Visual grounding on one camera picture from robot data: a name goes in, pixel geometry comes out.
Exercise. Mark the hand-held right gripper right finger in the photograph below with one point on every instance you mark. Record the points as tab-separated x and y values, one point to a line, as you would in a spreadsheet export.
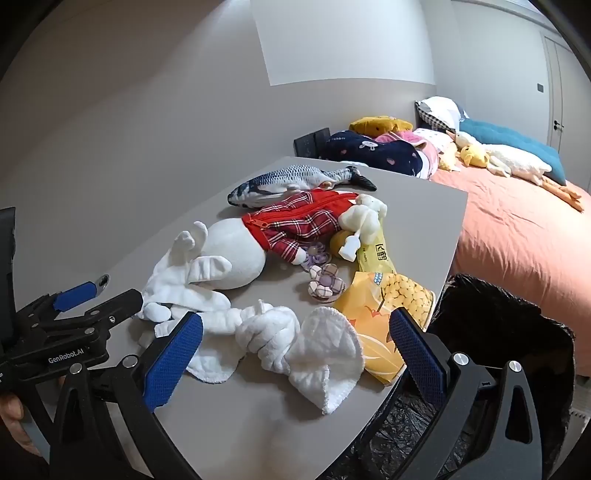
415	357

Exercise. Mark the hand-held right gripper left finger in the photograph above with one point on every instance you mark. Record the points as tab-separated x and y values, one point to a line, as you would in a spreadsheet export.
173	360

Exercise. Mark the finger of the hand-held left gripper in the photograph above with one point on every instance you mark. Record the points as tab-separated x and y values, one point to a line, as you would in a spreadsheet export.
71	296
108	307

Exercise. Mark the white cloth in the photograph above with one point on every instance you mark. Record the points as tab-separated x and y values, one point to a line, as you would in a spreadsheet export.
217	360

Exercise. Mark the yellow corn snack bag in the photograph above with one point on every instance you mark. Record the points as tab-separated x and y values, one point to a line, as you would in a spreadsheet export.
401	295

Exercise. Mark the black trash bag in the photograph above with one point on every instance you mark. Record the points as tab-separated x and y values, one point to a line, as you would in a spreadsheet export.
498	318

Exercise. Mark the small yellow snack packet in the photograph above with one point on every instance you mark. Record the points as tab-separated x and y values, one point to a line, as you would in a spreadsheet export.
375	256

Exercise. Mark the white plush doll plaid shirt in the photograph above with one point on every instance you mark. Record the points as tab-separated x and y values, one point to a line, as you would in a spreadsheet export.
235	258

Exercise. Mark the white knotted terry towel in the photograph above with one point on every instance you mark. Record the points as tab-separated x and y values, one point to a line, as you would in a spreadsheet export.
295	346

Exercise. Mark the person's left hand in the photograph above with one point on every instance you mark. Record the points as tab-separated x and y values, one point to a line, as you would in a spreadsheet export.
11	420

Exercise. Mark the plaid fabric flower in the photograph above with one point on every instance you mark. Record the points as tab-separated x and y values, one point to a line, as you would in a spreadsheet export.
327	282

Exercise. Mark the brown potato toy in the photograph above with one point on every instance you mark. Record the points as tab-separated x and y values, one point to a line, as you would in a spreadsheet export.
339	239

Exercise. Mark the light purple fabric flower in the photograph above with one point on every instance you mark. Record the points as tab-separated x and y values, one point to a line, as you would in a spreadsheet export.
317	254

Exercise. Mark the cream bow-shaped toy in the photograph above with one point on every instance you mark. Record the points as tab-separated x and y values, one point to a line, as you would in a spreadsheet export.
362	219

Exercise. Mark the bed with orange sheet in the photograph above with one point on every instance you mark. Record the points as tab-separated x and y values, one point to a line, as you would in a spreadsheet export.
521	244

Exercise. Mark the yellow dotted cushion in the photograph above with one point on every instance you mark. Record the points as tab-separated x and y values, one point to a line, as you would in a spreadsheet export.
447	161

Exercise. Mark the pink blanket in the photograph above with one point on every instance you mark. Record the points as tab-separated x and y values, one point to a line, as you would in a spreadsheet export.
429	157

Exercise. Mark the grey fish plush toy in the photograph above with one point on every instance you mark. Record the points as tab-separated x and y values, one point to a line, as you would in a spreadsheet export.
277	185

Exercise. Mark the yellow duck plush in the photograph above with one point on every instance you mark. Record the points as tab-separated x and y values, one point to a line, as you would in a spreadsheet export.
474	156

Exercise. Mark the navy patterned blanket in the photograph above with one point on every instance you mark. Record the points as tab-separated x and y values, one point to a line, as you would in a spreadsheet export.
369	150

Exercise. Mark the white patterned pillow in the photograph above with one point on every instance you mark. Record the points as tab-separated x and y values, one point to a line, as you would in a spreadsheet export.
431	137

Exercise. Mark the white goose plush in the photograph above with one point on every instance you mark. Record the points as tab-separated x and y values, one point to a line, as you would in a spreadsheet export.
512	159

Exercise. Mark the mustard yellow plush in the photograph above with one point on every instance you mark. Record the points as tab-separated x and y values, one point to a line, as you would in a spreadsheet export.
381	125

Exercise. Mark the teal pillow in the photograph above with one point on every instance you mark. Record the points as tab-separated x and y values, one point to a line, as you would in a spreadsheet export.
508	136

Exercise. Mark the checkered pillow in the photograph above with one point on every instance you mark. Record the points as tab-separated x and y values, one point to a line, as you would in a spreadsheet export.
438	110

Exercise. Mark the grey door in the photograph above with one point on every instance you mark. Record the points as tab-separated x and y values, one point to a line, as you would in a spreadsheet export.
565	92

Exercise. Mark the black wall panel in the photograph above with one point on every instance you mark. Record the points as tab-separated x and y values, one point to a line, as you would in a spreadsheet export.
310	142

